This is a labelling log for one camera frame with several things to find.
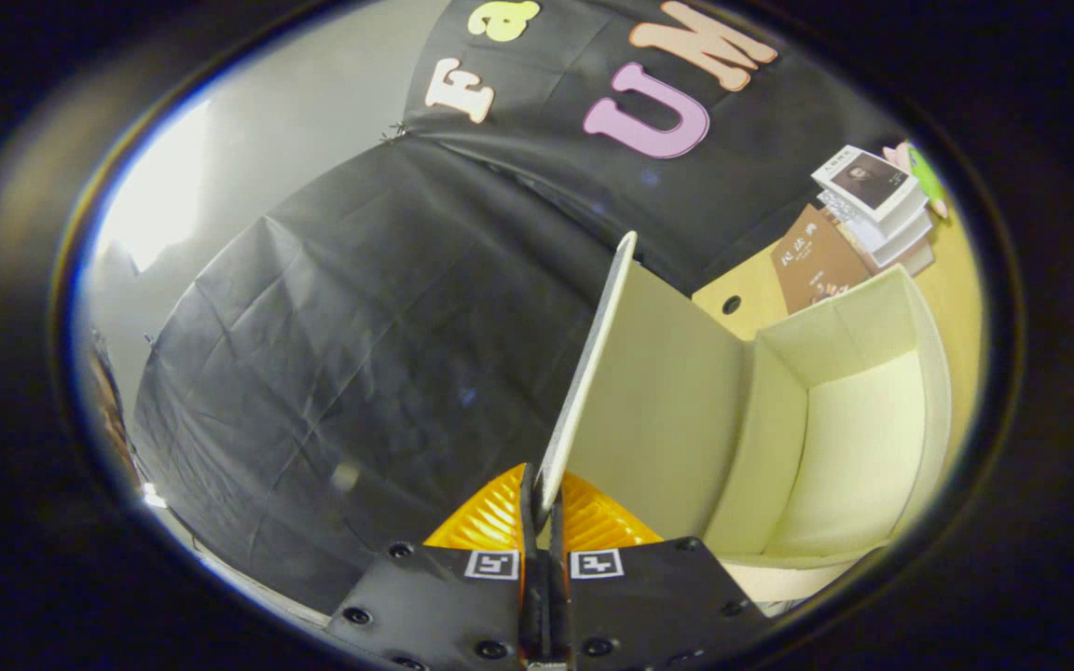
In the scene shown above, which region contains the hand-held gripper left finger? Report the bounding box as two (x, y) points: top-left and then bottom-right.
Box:
(324, 463), (543, 671)

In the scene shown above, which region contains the white book with portrait cover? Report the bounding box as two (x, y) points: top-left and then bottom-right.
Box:
(811, 144), (928, 225)

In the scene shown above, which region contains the plain white book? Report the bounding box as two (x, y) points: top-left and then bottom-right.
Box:
(873, 228), (937, 278)

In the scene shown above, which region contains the black backdrop cloth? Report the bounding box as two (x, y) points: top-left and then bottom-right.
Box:
(131, 0), (911, 616)

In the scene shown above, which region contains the grey lidded storage box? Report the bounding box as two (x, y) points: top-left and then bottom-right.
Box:
(537, 231), (953, 602)

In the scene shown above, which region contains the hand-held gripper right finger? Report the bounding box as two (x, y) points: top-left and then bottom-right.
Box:
(548, 471), (771, 671)

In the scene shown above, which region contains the green and pink plush toy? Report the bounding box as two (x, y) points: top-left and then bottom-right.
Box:
(882, 140), (950, 220)

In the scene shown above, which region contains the white patterned book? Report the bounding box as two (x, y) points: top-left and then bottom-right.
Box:
(817, 191), (934, 254)

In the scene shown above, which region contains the brown book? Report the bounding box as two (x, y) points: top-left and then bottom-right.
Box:
(770, 203), (874, 316)

